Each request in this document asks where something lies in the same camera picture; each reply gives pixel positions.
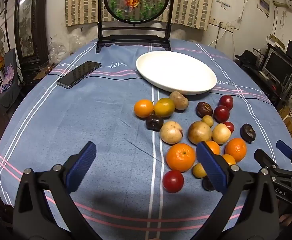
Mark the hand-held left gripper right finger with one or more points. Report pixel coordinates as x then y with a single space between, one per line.
210 167

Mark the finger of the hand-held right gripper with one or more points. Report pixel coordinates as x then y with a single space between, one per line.
264 158
284 147

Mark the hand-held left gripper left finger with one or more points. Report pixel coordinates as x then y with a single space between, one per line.
82 167

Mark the small yellow round fruit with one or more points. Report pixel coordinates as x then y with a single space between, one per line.
198 170
207 120

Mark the dark purple plum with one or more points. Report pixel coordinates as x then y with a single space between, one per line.
207 184
154 123

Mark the yellow-orange mandarin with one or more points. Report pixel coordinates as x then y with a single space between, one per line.
229 160

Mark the dark purple mangosteen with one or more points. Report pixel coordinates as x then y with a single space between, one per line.
248 132

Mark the large orange mandarin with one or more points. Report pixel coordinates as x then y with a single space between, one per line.
180 157

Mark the pale yellow round fruit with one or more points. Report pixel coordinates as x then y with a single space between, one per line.
221 133

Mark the olive tan round fruit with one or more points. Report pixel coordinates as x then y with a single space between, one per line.
199 132

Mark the small red cherry tomato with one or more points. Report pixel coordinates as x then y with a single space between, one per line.
229 127

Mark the brown potato-like fruit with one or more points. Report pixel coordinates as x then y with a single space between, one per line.
171 132

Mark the reddish brown mangosteen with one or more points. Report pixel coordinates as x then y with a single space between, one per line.
204 109

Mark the yellow-green mandarin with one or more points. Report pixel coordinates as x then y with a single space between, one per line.
164 107

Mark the small orange mandarin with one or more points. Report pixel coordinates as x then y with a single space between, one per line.
143 108

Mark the white oval plate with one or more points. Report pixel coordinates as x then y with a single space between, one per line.
175 72

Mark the blue striped tablecloth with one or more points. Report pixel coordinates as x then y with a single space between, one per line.
98 130

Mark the black computer desk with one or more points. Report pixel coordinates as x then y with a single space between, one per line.
265 87

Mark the black computer monitor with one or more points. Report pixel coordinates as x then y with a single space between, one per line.
278 67

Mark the black smartphone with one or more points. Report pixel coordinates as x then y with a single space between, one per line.
78 74

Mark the black hat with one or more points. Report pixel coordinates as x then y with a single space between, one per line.
247 56

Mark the yellow flat box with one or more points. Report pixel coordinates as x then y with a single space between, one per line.
275 41

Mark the purple cloth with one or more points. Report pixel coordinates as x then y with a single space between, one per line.
7 78

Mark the clear plastic bags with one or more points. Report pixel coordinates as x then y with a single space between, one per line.
57 52

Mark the grey chair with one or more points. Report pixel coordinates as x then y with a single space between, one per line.
11 62

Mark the white air conditioner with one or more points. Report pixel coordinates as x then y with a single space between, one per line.
291 4

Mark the dark framed painting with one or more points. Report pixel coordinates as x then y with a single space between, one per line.
26 25

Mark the checked beige curtain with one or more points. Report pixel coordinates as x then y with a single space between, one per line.
193 2

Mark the dark floor stand pole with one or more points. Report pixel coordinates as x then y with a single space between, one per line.
6 17

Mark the round goldfish table screen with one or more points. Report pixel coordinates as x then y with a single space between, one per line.
133 5

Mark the white wall outlet row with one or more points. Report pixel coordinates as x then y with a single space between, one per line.
232 27

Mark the white wall panel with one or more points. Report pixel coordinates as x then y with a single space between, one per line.
263 3

